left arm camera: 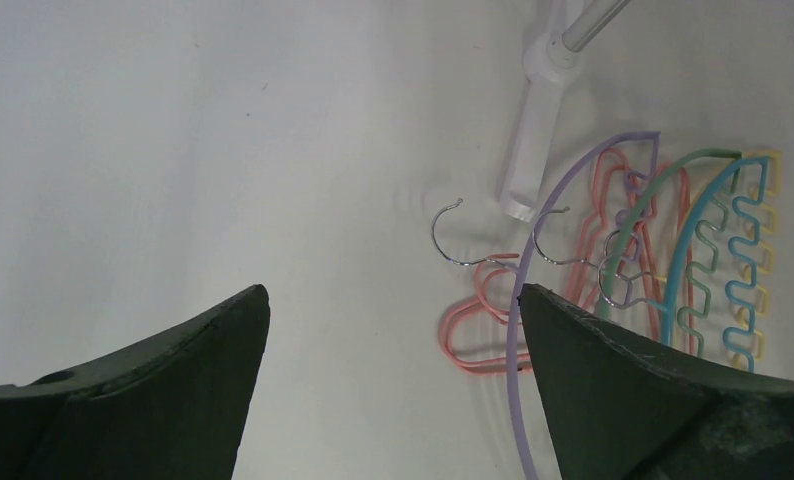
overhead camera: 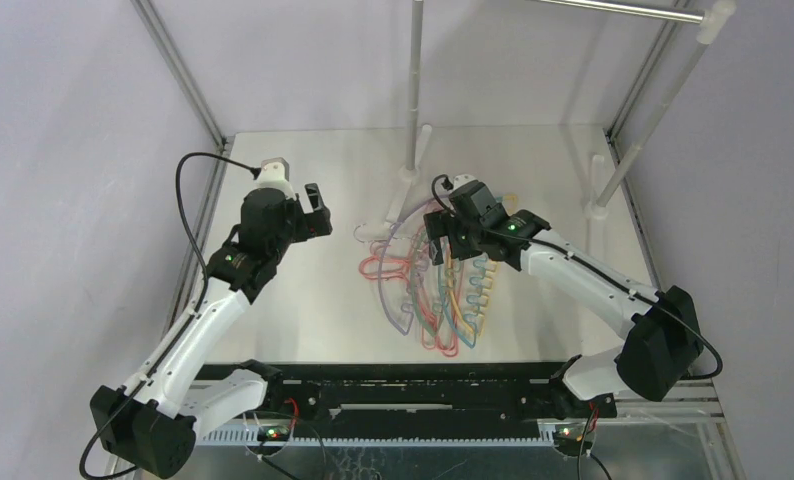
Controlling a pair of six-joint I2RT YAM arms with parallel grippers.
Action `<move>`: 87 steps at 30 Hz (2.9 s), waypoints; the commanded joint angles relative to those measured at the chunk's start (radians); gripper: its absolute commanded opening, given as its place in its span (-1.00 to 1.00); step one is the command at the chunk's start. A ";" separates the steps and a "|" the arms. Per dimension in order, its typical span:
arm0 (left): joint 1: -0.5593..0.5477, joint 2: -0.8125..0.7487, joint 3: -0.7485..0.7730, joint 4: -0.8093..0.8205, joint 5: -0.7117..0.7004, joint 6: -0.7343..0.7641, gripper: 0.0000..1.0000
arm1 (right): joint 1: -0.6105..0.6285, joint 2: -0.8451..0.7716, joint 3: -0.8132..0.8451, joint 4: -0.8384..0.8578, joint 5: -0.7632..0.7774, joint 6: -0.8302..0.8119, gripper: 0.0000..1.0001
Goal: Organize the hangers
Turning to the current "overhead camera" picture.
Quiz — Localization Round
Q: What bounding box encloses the green wavy hanger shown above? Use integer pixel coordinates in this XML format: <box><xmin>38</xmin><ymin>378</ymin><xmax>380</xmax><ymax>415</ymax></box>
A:
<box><xmin>401</xmin><ymin>227</ymin><xmax>462</xmax><ymax>356</ymax></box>

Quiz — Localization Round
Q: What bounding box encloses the teal wavy hanger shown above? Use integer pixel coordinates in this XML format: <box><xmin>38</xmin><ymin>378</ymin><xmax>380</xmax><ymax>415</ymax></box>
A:
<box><xmin>440</xmin><ymin>193</ymin><xmax>512</xmax><ymax>350</ymax></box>

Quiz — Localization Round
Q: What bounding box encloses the purple wavy hanger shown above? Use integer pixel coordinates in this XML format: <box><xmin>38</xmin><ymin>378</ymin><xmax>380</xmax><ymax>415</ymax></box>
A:
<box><xmin>370</xmin><ymin>198</ymin><xmax>433</xmax><ymax>336</ymax></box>

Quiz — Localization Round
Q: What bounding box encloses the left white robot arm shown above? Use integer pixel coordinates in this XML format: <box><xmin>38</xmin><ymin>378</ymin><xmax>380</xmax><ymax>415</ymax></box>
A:
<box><xmin>90</xmin><ymin>183</ymin><xmax>332</xmax><ymax>479</ymax></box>

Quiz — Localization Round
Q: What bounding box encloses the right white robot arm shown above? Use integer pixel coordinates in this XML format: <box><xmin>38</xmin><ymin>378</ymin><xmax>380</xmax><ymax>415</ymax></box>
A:
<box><xmin>424</xmin><ymin>174</ymin><xmax>709</xmax><ymax>416</ymax></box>

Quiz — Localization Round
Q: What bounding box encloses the metal hanging rod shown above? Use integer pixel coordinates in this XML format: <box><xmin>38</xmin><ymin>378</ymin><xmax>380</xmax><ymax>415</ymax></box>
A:
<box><xmin>538</xmin><ymin>0</ymin><xmax>705</xmax><ymax>25</ymax></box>

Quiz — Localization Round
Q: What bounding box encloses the right black cable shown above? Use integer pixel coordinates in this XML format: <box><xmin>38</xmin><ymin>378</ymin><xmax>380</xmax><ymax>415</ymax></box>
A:
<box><xmin>431</xmin><ymin>174</ymin><xmax>724</xmax><ymax>382</ymax></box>

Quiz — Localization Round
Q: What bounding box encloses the black cable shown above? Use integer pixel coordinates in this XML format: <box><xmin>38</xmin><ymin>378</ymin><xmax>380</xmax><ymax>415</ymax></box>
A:
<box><xmin>78</xmin><ymin>152</ymin><xmax>264</xmax><ymax>480</ymax></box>
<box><xmin>431</xmin><ymin>174</ymin><xmax>724</xmax><ymax>382</ymax></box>

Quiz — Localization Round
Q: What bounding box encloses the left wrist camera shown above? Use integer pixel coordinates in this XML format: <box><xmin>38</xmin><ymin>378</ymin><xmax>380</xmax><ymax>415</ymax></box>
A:
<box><xmin>255</xmin><ymin>157</ymin><xmax>296</xmax><ymax>199</ymax></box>

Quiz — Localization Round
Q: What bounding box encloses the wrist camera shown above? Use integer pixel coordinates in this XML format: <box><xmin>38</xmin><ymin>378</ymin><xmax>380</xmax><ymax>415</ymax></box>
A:
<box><xmin>451</xmin><ymin>174</ymin><xmax>477</xmax><ymax>193</ymax></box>
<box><xmin>255</xmin><ymin>157</ymin><xmax>296</xmax><ymax>199</ymax></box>

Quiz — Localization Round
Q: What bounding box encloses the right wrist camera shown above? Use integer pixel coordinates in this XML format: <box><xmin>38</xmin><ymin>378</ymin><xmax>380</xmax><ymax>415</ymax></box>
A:
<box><xmin>451</xmin><ymin>174</ymin><xmax>477</xmax><ymax>193</ymax></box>

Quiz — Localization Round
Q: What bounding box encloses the left black cable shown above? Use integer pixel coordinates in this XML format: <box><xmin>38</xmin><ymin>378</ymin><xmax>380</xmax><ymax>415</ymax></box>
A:
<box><xmin>78</xmin><ymin>152</ymin><xmax>264</xmax><ymax>480</ymax></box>

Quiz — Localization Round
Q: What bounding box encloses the red wire hanger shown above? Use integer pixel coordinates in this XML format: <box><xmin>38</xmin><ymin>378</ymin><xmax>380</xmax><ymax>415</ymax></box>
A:
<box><xmin>399</xmin><ymin>227</ymin><xmax>459</xmax><ymax>358</ymax></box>

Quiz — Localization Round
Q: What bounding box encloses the pink wire hanger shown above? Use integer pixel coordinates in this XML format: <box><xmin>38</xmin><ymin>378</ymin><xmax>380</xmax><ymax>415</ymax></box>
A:
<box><xmin>358</xmin><ymin>236</ymin><xmax>460</xmax><ymax>358</ymax></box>

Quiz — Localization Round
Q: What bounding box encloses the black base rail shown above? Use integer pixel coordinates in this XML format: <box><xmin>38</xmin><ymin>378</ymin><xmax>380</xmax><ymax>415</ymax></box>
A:
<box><xmin>247</xmin><ymin>362</ymin><xmax>618</xmax><ymax>442</ymax></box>

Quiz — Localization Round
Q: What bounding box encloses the left aluminium frame post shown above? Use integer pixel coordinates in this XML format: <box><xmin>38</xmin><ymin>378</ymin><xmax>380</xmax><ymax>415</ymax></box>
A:
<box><xmin>131</xmin><ymin>0</ymin><xmax>227</xmax><ymax>151</ymax></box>

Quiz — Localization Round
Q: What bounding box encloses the aluminium frame post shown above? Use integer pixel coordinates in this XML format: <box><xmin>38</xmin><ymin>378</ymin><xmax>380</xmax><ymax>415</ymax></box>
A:
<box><xmin>606</xmin><ymin>20</ymin><xmax>681</xmax><ymax>144</ymax></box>
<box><xmin>131</xmin><ymin>0</ymin><xmax>227</xmax><ymax>151</ymax></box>

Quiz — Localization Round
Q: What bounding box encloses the right aluminium frame post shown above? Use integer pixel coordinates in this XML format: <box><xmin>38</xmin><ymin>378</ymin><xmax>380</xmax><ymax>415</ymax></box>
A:
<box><xmin>606</xmin><ymin>20</ymin><xmax>681</xmax><ymax>144</ymax></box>

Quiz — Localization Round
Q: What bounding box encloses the white clothes rack frame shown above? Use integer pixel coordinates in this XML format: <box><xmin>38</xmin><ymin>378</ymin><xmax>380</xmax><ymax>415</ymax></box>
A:
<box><xmin>353</xmin><ymin>1</ymin><xmax>737</xmax><ymax>242</ymax></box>

